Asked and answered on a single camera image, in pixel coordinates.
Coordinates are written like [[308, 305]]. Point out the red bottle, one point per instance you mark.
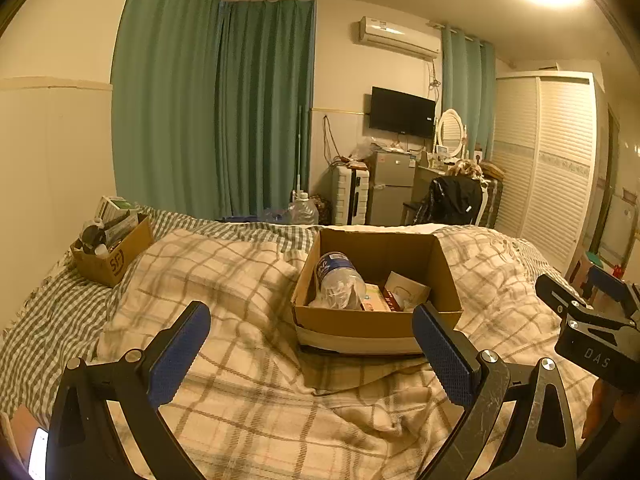
[[619, 271]]

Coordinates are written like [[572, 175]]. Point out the chair with black jacket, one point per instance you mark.
[[452, 197]]

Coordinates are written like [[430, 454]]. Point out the red and white medicine box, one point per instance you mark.
[[382, 300]]

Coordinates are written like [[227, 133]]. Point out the wide teal curtain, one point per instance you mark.
[[210, 100]]

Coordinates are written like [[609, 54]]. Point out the large cardboard box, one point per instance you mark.
[[345, 327]]

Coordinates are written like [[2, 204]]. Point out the plastic stool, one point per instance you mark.
[[585, 270]]

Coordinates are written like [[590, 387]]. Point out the white air conditioner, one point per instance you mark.
[[397, 36]]

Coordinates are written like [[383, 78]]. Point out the white ribbed suitcase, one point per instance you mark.
[[348, 195]]

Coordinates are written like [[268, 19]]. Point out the narrow teal curtain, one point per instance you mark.
[[467, 90]]

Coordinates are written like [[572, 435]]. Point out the white mop pole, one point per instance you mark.
[[299, 150]]

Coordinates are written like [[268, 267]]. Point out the small cardboard box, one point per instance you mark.
[[112, 262]]

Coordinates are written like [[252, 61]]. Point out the person's right hand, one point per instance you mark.
[[595, 407]]

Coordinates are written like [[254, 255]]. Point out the oval white vanity mirror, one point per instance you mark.
[[451, 129]]

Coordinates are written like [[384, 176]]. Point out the small silver fridge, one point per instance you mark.
[[391, 187]]

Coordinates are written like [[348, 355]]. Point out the white louvred wardrobe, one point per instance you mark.
[[545, 170]]

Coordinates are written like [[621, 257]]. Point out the beige plaid blanket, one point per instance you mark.
[[235, 300]]

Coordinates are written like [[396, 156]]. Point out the clear plastic water bottle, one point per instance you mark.
[[340, 280]]

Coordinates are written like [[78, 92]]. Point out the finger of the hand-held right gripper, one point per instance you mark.
[[555, 292], [617, 287]]

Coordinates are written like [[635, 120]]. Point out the large clear water jug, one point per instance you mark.
[[303, 210]]

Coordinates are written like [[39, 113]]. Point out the black wall television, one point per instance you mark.
[[401, 111]]

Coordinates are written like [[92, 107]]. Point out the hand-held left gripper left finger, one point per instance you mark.
[[180, 360]]

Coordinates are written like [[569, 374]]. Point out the black round container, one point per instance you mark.
[[92, 236]]

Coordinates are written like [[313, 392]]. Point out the dark brown suitcase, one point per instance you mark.
[[492, 192]]

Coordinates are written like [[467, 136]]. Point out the green and white carton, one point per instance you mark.
[[119, 207]]

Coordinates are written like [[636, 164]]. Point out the dressing table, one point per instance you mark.
[[427, 177]]

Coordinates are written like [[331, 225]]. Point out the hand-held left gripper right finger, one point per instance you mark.
[[445, 355]]

